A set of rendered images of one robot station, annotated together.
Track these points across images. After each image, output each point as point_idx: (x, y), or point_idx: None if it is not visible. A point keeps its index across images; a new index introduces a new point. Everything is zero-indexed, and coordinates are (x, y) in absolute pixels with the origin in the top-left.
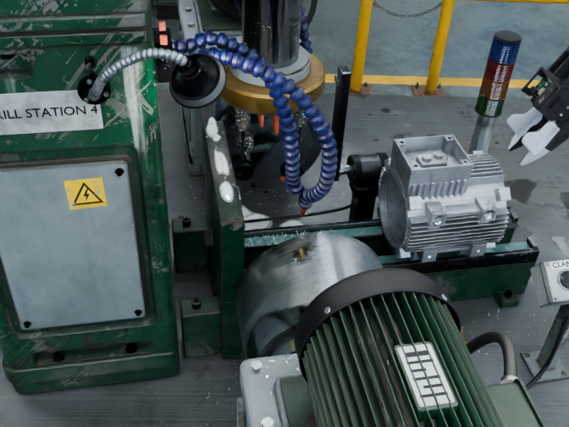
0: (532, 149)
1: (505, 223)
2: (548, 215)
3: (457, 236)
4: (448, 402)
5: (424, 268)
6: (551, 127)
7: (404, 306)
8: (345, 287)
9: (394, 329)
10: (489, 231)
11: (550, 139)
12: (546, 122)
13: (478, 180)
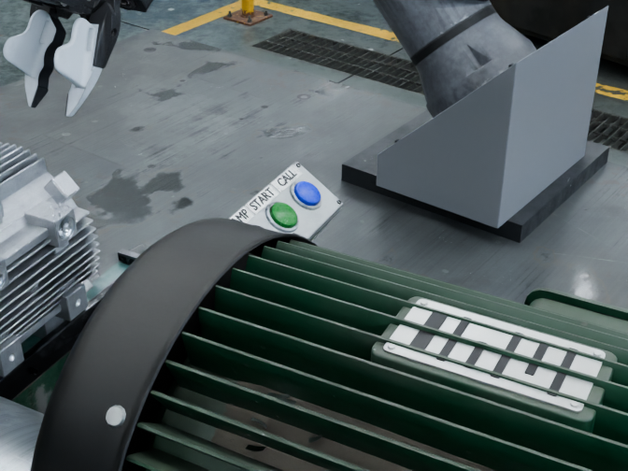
0: (76, 77)
1: (92, 233)
2: (96, 232)
3: (36, 295)
4: (599, 362)
5: (7, 389)
6: (84, 27)
7: (278, 280)
8: (117, 332)
9: (327, 323)
10: (78, 258)
11: (93, 47)
12: (64, 32)
13: (10, 183)
